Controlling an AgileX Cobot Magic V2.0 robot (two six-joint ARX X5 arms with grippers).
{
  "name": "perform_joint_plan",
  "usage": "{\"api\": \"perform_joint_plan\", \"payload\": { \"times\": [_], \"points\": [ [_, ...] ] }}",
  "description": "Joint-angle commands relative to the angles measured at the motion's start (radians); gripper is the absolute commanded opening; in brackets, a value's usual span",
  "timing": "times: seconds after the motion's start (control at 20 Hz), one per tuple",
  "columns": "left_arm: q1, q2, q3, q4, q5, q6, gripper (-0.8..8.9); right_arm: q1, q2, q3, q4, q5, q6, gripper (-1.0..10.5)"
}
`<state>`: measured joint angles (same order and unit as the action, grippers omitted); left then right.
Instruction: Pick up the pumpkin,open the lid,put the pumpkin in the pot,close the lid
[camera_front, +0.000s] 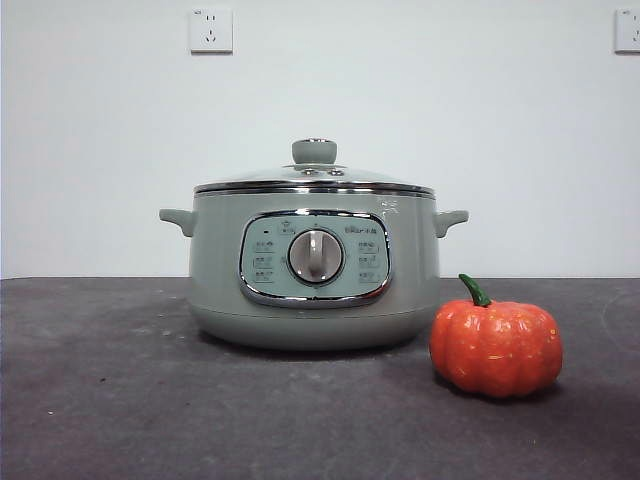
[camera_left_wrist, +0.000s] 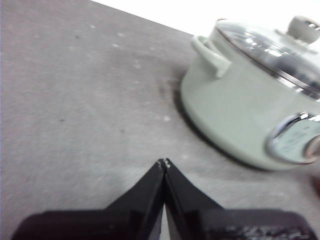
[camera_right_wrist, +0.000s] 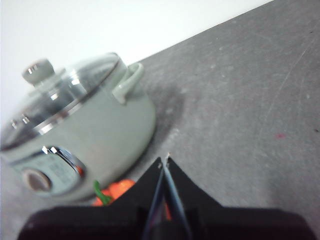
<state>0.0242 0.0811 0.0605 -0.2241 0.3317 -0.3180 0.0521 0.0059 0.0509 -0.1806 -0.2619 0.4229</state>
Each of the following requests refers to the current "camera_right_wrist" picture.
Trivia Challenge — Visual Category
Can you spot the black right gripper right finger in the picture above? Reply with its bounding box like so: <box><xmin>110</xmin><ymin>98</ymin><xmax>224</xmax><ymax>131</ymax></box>
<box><xmin>165</xmin><ymin>155</ymin><xmax>311</xmax><ymax>240</ymax></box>

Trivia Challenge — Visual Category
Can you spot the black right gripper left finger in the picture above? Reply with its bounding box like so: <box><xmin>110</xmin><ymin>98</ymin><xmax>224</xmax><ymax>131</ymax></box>
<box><xmin>19</xmin><ymin>156</ymin><xmax>165</xmax><ymax>240</ymax></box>

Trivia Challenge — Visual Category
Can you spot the orange toy pumpkin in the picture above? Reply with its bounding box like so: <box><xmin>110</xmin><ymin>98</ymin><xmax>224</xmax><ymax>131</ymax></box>
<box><xmin>91</xmin><ymin>178</ymin><xmax>137</xmax><ymax>207</ymax></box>

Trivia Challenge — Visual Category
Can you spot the glass lid with green knob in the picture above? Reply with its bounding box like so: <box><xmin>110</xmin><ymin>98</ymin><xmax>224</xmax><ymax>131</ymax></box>
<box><xmin>0</xmin><ymin>51</ymin><xmax>120</xmax><ymax>152</ymax></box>

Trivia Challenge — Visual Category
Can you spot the pale green electric pot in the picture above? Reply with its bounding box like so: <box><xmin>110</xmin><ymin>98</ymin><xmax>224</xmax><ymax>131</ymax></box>
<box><xmin>0</xmin><ymin>62</ymin><xmax>157</xmax><ymax>201</ymax></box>

